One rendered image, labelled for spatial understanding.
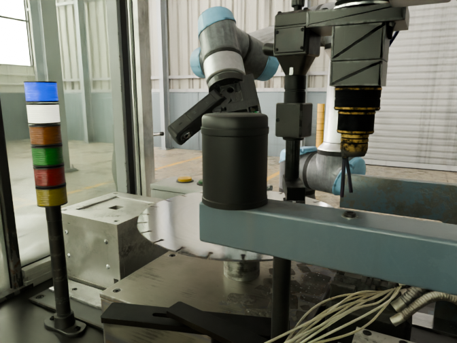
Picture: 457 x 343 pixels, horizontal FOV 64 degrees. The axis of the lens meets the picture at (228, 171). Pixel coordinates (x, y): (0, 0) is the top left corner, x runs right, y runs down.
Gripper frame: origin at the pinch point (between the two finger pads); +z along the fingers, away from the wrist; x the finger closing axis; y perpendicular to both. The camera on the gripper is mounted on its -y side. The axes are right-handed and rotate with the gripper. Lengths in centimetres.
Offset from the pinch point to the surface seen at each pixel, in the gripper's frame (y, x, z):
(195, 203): -7.2, 3.0, 0.8
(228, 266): -2.9, 0.6, 12.6
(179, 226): -8.2, -7.0, 6.4
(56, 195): -26.7, -8.2, -1.6
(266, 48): 9.7, -9.0, -19.0
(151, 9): -151, 544, -574
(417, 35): 272, 432, -303
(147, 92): -21, 27, -39
